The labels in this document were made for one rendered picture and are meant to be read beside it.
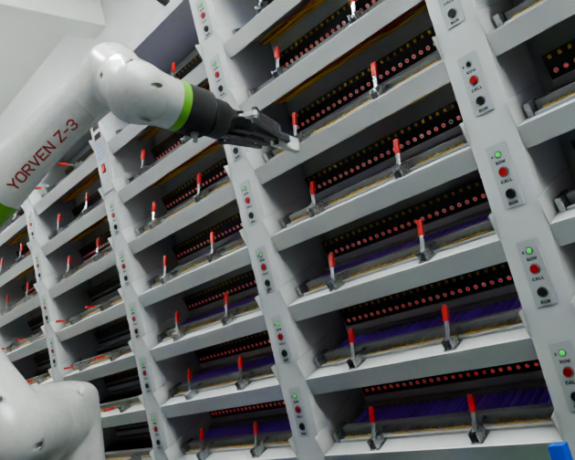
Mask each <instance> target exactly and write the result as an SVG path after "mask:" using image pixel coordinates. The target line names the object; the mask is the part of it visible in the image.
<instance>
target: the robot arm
mask: <svg viewBox="0 0 575 460"><path fill-rule="evenodd" d="M110 112H112V113H113V114H114V115H115V116H116V117H117V118H119V119H120V120H123V121H125V122H127V123H130V124H135V125H150V126H155V127H160V128H164V129H166V130H169V131H175V132H178V133H181V134H184V135H185V136H188V137H192V138H193V142H194V143H197V142H198V138H202V137H203V136H205V137H209V138H212V139H216V140H217V144H231V145H236V146H242V147H248V148H254V149H262V146H273V147H276V148H279V149H282V150H285V151H288V152H293V153H297V152H299V151H300V149H299V141H298V138H295V137H292V136H289V135H288V134H286V133H283V132H281V124H279V123H278V122H276V121H275V120H272V119H271V118H269V117H268V116H267V115H265V114H264V113H262V112H260V110H259V109H258V107H252V108H251V111H248V112H243V111H242V110H234V109H233V108H232V107H231V106H230V105H229V103H228V102H226V101H223V100H221V99H217V98H216V97H215V95H214V93H213V92H212V91H210V90H207V89H203V88H200V87H197V86H195V85H193V84H190V83H188V82H185V81H182V80H179V79H177V78H174V77H172V76H170V75H168V74H166V73H164V72H162V71H161V70H159V69H158V68H156V67H155V66H154V65H152V64H151V63H148V62H146V61H144V60H142V59H140V58H138V57H137V56H136V55H135V54H134V52H133V51H132V50H131V49H129V48H128V47H126V46H124V45H122V44H120V43H117V42H104V43H100V44H98V45H96V46H95V47H93V48H92V49H91V50H90V51H89V52H88V54H87V55H86V56H85V57H84V58H83V59H82V61H81V62H80V63H79V64H78V66H77V67H76V68H75V70H74V71H73V72H72V73H71V74H70V76H69V77H68V78H67V79H66V80H65V81H64V83H63V84H62V85H61V86H60V87H59V88H58V89H57V90H56V91H55V92H54V94H53V95H52V96H51V97H50V98H49V99H48V100H47V101H46V102H45V103H44V104H43V105H42V106H41V107H40V108H39V109H38V110H37V111H36V112H35V113H34V114H32V115H31V116H30V117H29V118H28V119H27V120H26V121H25V122H24V123H23V124H21V125H20V126H19V127H18V128H17V129H16V130H15V131H13V132H12V133H11V134H10V135H8V136H7V137H6V138H5V139H4V140H2V141H1V142H0V229H1V228H2V227H3V226H4V224H5V223H6V222H7V221H8V220H9V219H10V218H11V216H12V215H13V214H14V213H15V212H16V211H17V209H18V208H19V207H20V206H21V205H22V204H23V202H24V201H25V200H26V199H27V197H28V196H29V195H30V194H31V193H32V192H33V191H34V190H35V188H36V187H37V186H38V185H39V183H40V182H41V181H42V180H43V178H44V177H45V176H46V175H47V174H48V172H49V171H50V170H51V169H52V168H53V167H54V166H55V164H56V163H57V162H58V161H59V160H60V159H61V158H62V157H63V156H64V155H65V154H66V152H67V151H68V150H69V149H70V148H71V147H72V146H73V145H74V144H75V143H76V142H77V141H78V140H79V139H80V138H81V137H82V136H83V135H85V134H86V133H87V132H88V131H89V130H90V129H91V128H92V127H93V126H94V125H96V124H97V123H98V122H99V121H100V120H101V119H103V118H104V117H105V116H106V115H107V114H109V113H110ZM0 460H106V456H105V448H104V440H103V431H102V422H101V414H100V407H99V394H98V391H97V389H96V387H95V386H94V385H93V384H91V383H89V382H76V381H68V382H52V383H45V384H38V385H32V386H30V385H29V384H28V383H27V381H26V380H25V379H24V377H23V376H22V375H21V374H20V372H19V371H18V370H17V369H16V367H15V366H14V364H13V363H12V362H11V361H10V360H9V359H8V358H7V356H6V355H5V353H4V352H3V350H2V349H1V348H0Z"/></svg>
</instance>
